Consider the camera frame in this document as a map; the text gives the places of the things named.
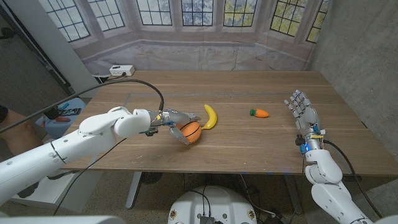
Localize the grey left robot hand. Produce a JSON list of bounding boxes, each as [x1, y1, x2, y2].
[[149, 108, 202, 146]]

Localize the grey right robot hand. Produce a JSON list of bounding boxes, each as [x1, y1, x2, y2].
[[284, 89, 326, 150]]

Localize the orange toy basketball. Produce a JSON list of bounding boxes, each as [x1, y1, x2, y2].
[[177, 121, 202, 144]]

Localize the yellow toy banana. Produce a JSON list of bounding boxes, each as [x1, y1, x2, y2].
[[200, 104, 218, 131]]

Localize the orange toy carrot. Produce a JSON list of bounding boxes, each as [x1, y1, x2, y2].
[[249, 108, 270, 118]]

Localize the black ribbed round object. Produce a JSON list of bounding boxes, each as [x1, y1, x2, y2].
[[141, 172, 163, 185]]

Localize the printed window backdrop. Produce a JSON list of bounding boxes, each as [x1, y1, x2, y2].
[[37, 0, 333, 76]]

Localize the white power strip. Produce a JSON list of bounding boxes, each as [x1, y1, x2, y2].
[[109, 64, 136, 77]]

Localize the grey table leg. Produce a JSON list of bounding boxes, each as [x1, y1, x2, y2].
[[125, 172, 143, 210], [284, 175, 303, 215]]

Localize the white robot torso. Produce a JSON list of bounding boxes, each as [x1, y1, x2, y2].
[[167, 185, 258, 224]]

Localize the blue storage box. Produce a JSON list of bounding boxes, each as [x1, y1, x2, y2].
[[35, 97, 87, 140]]

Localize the black cup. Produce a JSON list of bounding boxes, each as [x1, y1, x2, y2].
[[41, 105, 60, 120]]

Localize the white low platform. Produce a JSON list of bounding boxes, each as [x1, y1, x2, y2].
[[9, 169, 105, 214]]

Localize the person's bare leg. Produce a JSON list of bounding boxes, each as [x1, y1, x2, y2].
[[0, 105, 41, 156]]

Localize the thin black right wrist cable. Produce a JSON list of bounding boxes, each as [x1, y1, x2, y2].
[[292, 154, 307, 215]]

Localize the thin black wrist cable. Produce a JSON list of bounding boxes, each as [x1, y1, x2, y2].
[[292, 154, 307, 215], [53, 138, 127, 216]]

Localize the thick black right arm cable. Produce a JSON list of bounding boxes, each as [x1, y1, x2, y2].
[[323, 139, 384, 218]]

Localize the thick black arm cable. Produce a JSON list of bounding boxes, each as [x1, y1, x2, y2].
[[323, 139, 384, 218], [0, 78, 165, 134]]

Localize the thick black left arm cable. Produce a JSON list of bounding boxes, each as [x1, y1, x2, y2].
[[0, 78, 165, 134]]

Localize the thin black left wrist cable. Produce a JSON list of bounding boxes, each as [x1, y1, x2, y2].
[[53, 138, 127, 216]]

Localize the white floor cable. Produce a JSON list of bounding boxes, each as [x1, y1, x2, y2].
[[239, 174, 276, 217]]

